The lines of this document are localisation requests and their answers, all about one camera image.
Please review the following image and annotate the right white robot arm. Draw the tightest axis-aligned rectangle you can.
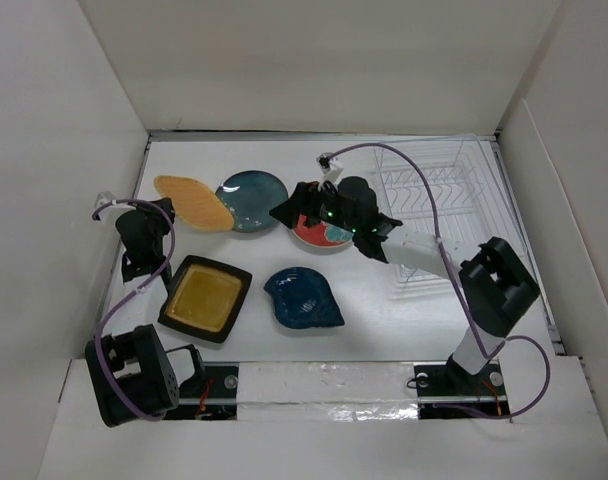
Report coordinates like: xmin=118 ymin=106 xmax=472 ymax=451
xmin=269 ymin=177 xmax=541 ymax=393

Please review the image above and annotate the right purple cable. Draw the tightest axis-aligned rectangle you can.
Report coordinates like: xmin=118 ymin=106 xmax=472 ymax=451
xmin=328 ymin=142 xmax=551 ymax=420

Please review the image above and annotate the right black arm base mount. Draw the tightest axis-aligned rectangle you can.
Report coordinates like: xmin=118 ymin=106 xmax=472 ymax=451
xmin=406 ymin=360 xmax=511 ymax=420

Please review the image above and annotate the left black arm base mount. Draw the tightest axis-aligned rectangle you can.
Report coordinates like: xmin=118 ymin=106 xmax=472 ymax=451
xmin=165 ymin=363 xmax=239 ymax=421

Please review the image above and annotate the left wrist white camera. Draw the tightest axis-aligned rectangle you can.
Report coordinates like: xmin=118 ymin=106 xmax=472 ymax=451
xmin=94 ymin=191 xmax=115 ymax=208

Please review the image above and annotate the white wire dish rack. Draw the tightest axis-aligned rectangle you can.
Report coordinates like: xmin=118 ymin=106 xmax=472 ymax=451
xmin=371 ymin=133 xmax=527 ymax=301

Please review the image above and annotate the purple cable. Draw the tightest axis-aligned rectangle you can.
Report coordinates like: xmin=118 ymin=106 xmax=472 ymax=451
xmin=91 ymin=197 xmax=178 ymax=422
xmin=328 ymin=142 xmax=551 ymax=420

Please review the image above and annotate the orange woven bamboo plate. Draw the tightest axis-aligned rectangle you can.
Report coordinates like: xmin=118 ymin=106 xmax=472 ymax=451
xmin=153 ymin=175 xmax=234 ymax=232

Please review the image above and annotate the dark blue shell-shaped plate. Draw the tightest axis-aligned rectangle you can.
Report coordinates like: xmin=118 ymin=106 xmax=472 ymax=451
xmin=263 ymin=267 xmax=345 ymax=330

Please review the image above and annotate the red and teal floral plate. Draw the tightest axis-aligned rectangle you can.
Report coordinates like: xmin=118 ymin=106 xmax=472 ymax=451
xmin=293 ymin=222 xmax=353 ymax=249

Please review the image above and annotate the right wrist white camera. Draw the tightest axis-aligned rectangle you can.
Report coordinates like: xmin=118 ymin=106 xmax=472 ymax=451
xmin=316 ymin=153 xmax=344 ymax=188

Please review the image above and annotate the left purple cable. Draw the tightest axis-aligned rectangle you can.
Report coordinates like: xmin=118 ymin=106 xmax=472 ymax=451
xmin=91 ymin=197 xmax=178 ymax=422

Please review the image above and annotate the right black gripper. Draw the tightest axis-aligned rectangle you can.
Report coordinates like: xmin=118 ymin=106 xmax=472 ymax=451
xmin=269 ymin=177 xmax=359 ymax=235

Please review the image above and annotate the black square plate yellow centre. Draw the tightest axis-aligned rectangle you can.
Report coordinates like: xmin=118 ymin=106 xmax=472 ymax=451
xmin=158 ymin=255 xmax=253 ymax=344

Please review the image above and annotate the round dark teal plate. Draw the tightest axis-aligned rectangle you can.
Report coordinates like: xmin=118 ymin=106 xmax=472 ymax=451
xmin=215 ymin=170 xmax=288 ymax=233

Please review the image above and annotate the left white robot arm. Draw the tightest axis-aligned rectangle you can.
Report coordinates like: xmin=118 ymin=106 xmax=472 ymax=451
xmin=85 ymin=194 xmax=213 ymax=427

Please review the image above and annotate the wrist white camera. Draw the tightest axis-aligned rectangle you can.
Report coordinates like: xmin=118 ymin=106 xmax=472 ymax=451
xmin=316 ymin=153 xmax=344 ymax=188
xmin=94 ymin=191 xmax=115 ymax=208

